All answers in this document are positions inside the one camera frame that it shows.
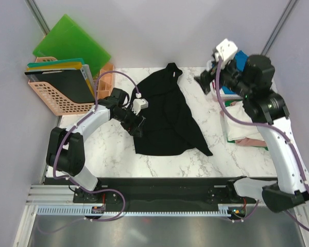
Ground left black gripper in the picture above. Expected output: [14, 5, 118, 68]
[113, 104, 145, 137]

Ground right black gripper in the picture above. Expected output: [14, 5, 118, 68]
[194, 55, 251, 97]

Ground black t shirt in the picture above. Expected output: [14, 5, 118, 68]
[133, 63, 212, 156]

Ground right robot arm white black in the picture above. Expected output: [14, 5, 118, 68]
[194, 55, 309, 213]

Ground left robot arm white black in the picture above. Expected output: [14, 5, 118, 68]
[46, 88, 148, 202]

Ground white laundry basket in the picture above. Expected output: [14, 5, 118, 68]
[206, 59, 248, 101]

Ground green t shirt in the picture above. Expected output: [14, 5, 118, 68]
[225, 100, 242, 107]

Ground blue folded t shirt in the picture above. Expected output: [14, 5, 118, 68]
[234, 50, 248, 72]

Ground orange compartment organizer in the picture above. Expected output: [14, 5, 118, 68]
[93, 62, 115, 99]

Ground white crumpled t shirt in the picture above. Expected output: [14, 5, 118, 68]
[221, 102, 264, 141]

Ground black folder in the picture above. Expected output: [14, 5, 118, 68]
[24, 69, 95, 103]

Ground pink t shirt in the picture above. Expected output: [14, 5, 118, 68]
[235, 138, 267, 147]

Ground yellow folder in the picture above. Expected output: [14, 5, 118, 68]
[26, 62, 82, 71]

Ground orange file basket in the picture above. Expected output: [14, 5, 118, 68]
[28, 64, 95, 116]

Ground green plastic board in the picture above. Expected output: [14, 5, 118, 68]
[32, 14, 111, 76]

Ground teal folder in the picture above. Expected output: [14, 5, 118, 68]
[27, 57, 85, 68]

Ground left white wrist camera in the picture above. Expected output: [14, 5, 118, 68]
[131, 93, 148, 115]

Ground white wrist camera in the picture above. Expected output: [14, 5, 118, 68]
[214, 39, 238, 69]
[131, 93, 148, 115]

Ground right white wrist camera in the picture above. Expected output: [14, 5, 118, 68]
[214, 39, 238, 69]

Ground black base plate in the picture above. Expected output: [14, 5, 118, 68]
[73, 178, 255, 211]

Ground white slotted cable duct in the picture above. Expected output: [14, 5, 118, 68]
[37, 205, 231, 217]

